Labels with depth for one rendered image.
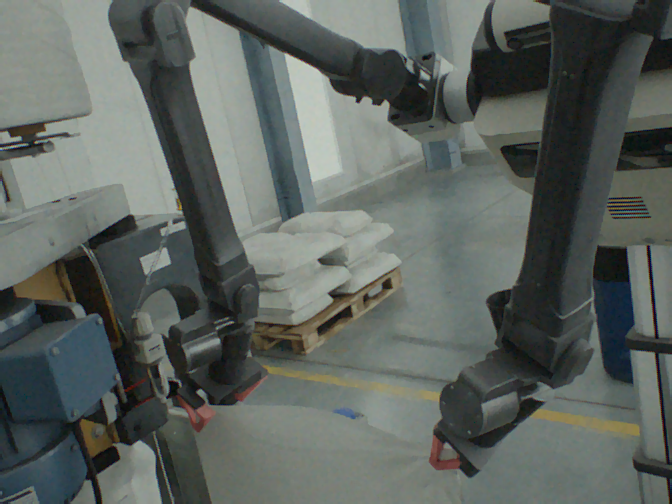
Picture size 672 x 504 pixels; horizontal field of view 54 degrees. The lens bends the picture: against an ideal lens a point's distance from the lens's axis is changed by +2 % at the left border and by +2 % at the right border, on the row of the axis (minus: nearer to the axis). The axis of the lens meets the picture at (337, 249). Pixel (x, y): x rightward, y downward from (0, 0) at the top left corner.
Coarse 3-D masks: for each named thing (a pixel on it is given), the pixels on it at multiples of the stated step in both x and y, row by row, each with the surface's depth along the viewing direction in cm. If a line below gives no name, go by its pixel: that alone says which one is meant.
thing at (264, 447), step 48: (192, 432) 109; (240, 432) 98; (288, 432) 101; (336, 432) 95; (384, 432) 87; (240, 480) 103; (288, 480) 93; (336, 480) 89; (384, 480) 86; (432, 480) 83
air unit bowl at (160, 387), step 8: (144, 368) 104; (152, 368) 104; (160, 368) 104; (152, 376) 104; (160, 376) 104; (152, 384) 104; (160, 384) 105; (168, 384) 106; (152, 392) 105; (160, 392) 105; (168, 392) 106
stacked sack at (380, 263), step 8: (376, 256) 466; (384, 256) 465; (392, 256) 468; (360, 264) 456; (368, 264) 455; (376, 264) 453; (384, 264) 456; (392, 264) 464; (400, 264) 474; (352, 272) 443; (360, 272) 440; (368, 272) 443; (376, 272) 449; (384, 272) 457; (352, 280) 432; (360, 280) 435; (368, 280) 441; (336, 288) 437; (344, 288) 433; (352, 288) 430
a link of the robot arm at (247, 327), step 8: (248, 320) 97; (216, 328) 93; (224, 328) 94; (232, 328) 95; (240, 328) 95; (248, 328) 96; (224, 336) 94; (232, 336) 94; (240, 336) 95; (248, 336) 96; (224, 344) 95; (232, 344) 95; (240, 344) 96; (248, 344) 97; (224, 352) 96; (232, 352) 96; (240, 352) 97; (248, 352) 99
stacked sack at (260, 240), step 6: (258, 234) 456; (264, 234) 452; (270, 234) 446; (276, 234) 443; (282, 234) 442; (288, 234) 441; (246, 240) 449; (252, 240) 439; (258, 240) 433; (264, 240) 429; (270, 240) 428; (276, 240) 428; (246, 246) 427; (252, 246) 424; (258, 246) 421; (264, 246) 421; (246, 252) 413; (252, 252) 413
